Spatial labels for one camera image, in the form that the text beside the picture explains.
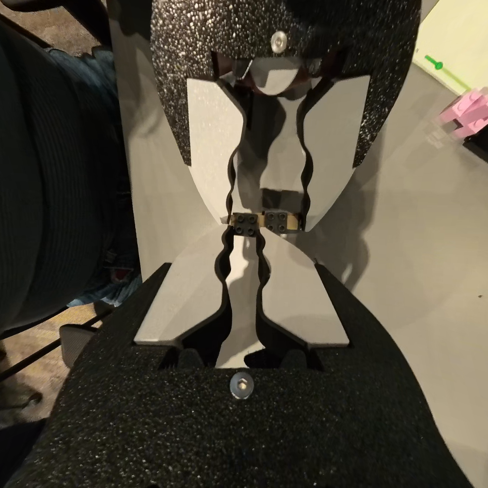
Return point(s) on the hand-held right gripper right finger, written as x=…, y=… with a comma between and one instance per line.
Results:
x=301, y=301

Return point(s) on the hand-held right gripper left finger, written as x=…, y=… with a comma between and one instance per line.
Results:
x=183, y=301

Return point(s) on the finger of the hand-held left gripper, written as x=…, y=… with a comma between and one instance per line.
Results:
x=339, y=145
x=209, y=145

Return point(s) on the dark brick tan plate assembly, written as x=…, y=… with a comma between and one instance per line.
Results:
x=277, y=221

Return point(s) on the grey desk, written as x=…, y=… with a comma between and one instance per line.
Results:
x=419, y=267

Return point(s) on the person's blue jeans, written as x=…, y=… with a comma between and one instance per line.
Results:
x=114, y=228

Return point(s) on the pink brick pig figure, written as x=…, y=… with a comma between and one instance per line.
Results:
x=469, y=112

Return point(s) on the long black brick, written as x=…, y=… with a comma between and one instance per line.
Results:
x=478, y=148

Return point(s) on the pale green instruction booklet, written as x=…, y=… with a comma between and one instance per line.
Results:
x=457, y=34

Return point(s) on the person's dark ribbed sweater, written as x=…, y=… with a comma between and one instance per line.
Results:
x=45, y=171

